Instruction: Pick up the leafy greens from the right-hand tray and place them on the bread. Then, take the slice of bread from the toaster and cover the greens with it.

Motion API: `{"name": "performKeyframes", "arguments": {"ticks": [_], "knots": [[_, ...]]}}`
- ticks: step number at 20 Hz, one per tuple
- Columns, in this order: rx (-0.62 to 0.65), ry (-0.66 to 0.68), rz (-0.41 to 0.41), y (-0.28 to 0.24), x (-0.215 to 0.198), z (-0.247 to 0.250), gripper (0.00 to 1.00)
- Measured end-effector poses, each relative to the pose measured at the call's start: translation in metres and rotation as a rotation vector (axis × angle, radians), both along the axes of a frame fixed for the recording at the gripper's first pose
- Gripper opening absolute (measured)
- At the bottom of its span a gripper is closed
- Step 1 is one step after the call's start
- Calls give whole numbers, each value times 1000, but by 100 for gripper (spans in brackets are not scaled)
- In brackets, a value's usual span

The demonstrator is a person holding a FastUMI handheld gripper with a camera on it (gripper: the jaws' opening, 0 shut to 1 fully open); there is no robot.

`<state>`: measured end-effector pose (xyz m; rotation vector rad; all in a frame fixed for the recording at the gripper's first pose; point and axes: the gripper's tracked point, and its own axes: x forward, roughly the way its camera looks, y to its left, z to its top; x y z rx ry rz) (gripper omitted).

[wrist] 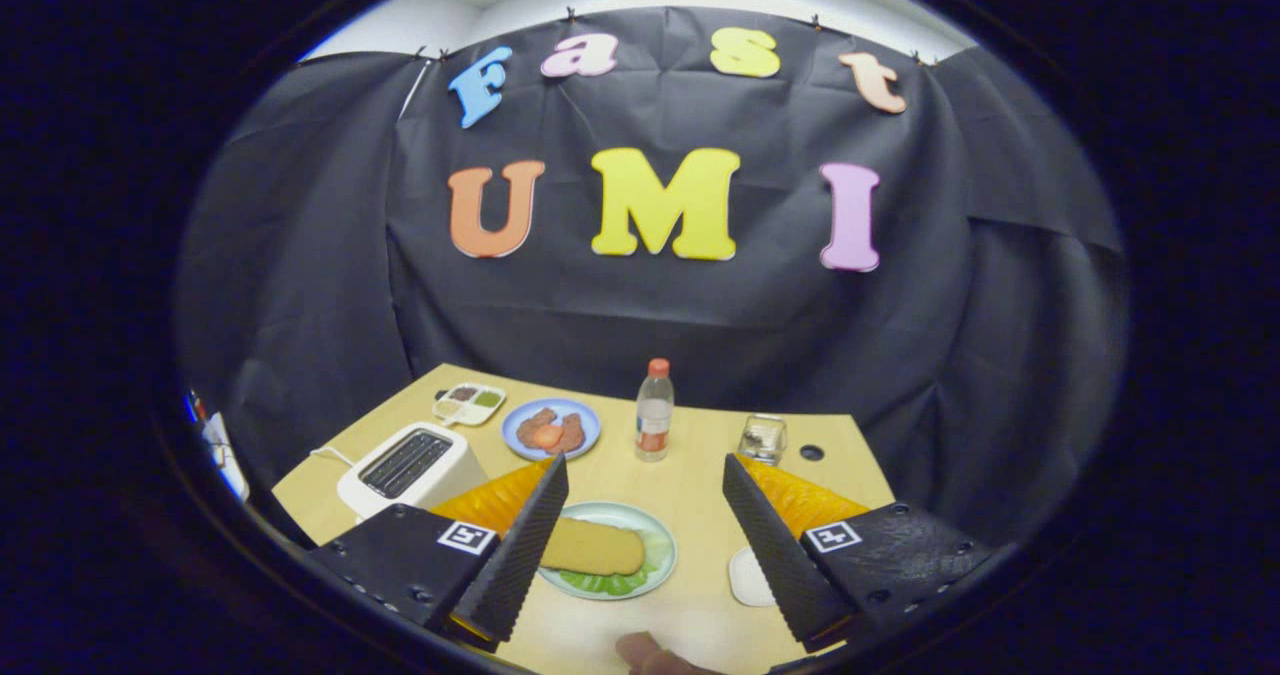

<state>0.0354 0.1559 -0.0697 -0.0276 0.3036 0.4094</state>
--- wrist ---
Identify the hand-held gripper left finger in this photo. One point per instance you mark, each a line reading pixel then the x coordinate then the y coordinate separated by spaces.
pixel 520 550

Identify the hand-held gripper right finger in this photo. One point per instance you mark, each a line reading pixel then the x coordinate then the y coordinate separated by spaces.
pixel 770 550

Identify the brown toasted bread slice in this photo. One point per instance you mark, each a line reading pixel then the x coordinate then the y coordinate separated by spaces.
pixel 595 547

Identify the green lettuce leaf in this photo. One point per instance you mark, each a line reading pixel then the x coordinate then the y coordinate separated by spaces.
pixel 600 584

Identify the small white square dish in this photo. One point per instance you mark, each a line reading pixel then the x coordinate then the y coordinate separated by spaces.
pixel 748 580

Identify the pale green plate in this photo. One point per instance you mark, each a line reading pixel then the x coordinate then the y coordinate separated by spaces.
pixel 610 510

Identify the white toaster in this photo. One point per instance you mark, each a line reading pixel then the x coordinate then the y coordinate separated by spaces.
pixel 455 470

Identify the red tomato slice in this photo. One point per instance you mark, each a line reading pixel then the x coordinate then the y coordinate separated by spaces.
pixel 548 437

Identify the brown meat slice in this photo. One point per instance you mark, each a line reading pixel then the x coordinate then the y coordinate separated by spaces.
pixel 574 435
pixel 532 423

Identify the blue plate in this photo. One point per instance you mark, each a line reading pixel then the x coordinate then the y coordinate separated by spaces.
pixel 590 420

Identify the white divided seasoning tray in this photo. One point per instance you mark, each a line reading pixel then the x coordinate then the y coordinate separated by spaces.
pixel 468 405

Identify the clear bottle with red cap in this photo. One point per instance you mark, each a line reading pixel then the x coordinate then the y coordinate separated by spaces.
pixel 654 415

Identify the white paper sheet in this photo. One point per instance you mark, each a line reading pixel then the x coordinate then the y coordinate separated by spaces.
pixel 228 460

